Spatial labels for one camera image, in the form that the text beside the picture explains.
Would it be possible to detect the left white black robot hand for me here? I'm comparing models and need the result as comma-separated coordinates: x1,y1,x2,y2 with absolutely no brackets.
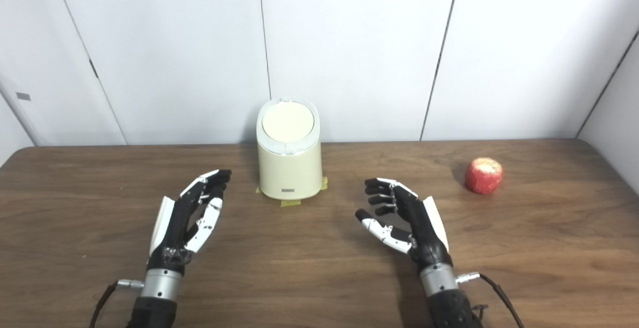
147,169,232,273

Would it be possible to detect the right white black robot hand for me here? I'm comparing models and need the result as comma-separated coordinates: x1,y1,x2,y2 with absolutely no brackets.
355,177,454,271

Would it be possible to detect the red apple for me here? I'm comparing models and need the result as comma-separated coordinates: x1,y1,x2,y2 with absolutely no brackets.
465,157,503,195

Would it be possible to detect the cream round bin lid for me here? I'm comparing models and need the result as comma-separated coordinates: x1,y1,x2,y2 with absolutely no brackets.
262,101,316,143

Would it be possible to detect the cream-colored bin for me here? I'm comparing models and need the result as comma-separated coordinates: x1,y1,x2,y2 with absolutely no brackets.
256,97,322,200

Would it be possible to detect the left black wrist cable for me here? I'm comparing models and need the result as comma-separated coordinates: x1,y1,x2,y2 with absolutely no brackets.
89,279,145,328

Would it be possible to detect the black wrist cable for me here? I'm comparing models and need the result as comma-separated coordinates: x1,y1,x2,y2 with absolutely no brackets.
89,279,145,328
455,272,525,328

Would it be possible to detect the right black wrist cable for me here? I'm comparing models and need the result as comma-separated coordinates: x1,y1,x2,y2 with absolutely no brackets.
455,272,525,328

